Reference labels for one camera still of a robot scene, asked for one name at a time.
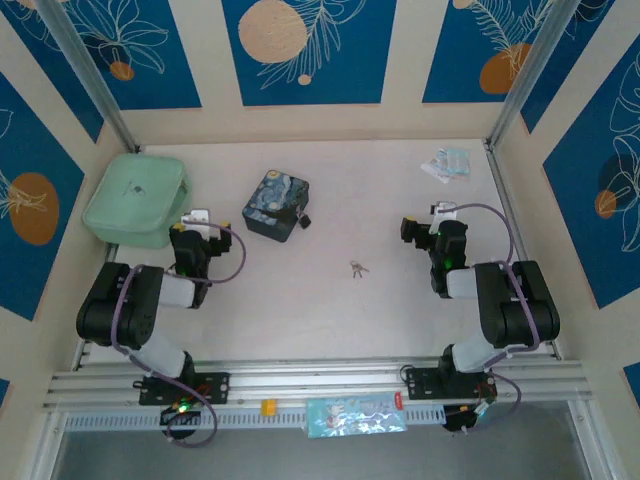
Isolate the starry night print box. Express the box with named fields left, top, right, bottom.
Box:
left=242, top=168, right=310, bottom=245

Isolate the blue white wipe packet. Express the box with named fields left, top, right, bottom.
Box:
left=433, top=147, right=472, bottom=177

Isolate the mint green lidded container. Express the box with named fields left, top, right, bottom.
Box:
left=82, top=153, right=194, bottom=250

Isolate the left black controller board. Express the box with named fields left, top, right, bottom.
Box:
left=159, top=402, right=202, bottom=427

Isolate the black controller board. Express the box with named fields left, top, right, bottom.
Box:
left=159, top=402, right=202, bottom=427
left=443, top=399, right=494, bottom=434

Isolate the right black controller board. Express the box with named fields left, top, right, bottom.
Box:
left=443, top=399, right=494, bottom=434

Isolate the blue cartoon print packet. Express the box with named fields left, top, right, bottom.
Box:
left=304, top=392, right=409, bottom=440

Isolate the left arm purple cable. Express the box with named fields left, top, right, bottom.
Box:
left=110, top=222, right=247, bottom=447

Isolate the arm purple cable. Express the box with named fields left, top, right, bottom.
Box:
left=110, top=222, right=247, bottom=447
left=447, top=202, right=541, bottom=437

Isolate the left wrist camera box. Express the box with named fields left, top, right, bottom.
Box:
left=179, top=209, right=212, bottom=236

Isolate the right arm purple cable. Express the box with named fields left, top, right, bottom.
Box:
left=447, top=202, right=541, bottom=437

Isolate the left black mount plate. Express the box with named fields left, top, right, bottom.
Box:
left=138, top=372, right=232, bottom=406

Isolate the black mount plate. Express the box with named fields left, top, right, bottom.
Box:
left=402, top=367, right=499, bottom=401
left=138, top=372, right=232, bottom=406

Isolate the right black mount plate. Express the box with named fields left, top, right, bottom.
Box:
left=402, top=367, right=499, bottom=401

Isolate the aluminium frame beam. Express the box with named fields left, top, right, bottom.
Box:
left=42, top=355, right=599, bottom=412

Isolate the white slotted cable duct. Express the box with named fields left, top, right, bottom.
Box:
left=62, top=403, right=449, bottom=432

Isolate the aluminium corner post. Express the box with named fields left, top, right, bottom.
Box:
left=487, top=0, right=581, bottom=149
left=37, top=0, right=141, bottom=154

